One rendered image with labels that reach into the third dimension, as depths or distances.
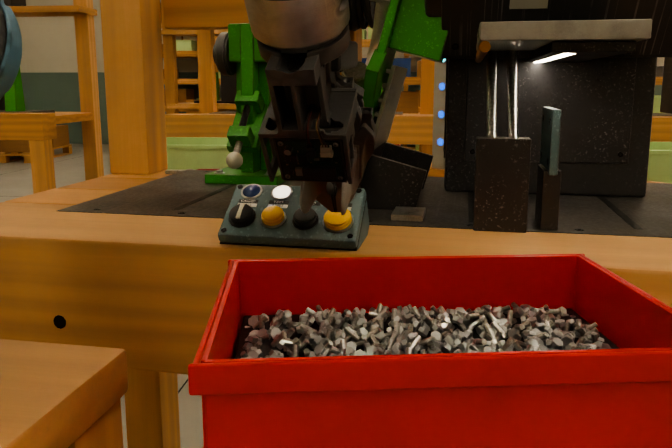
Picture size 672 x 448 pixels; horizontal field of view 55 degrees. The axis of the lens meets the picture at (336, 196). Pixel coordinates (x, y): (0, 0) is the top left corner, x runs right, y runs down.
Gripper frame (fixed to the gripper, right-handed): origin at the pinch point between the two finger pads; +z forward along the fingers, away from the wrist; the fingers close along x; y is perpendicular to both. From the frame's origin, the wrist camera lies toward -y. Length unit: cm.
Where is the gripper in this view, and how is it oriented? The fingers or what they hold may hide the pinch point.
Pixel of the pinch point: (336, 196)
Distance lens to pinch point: 63.9
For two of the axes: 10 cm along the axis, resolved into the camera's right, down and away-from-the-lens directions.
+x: 9.8, 0.4, -1.9
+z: 1.1, 7.1, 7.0
